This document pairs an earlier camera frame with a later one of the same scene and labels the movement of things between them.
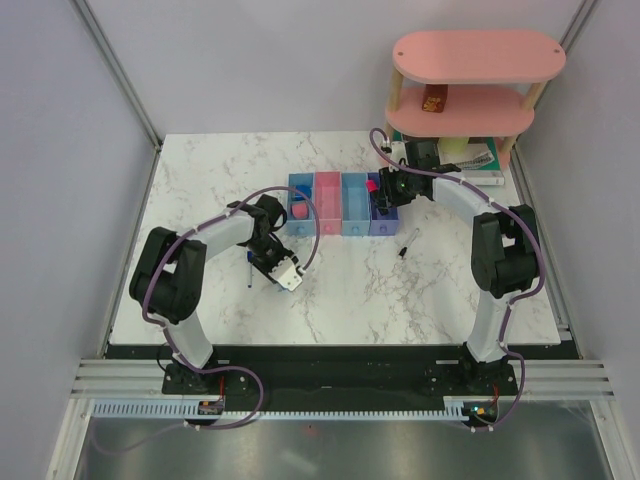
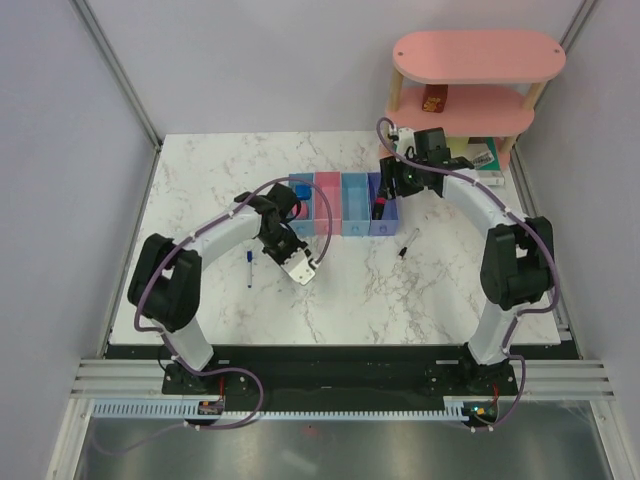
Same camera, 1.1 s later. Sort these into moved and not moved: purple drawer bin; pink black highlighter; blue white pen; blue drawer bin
Moved: pink black highlighter
Not moved: purple drawer bin; blue white pen; blue drawer bin
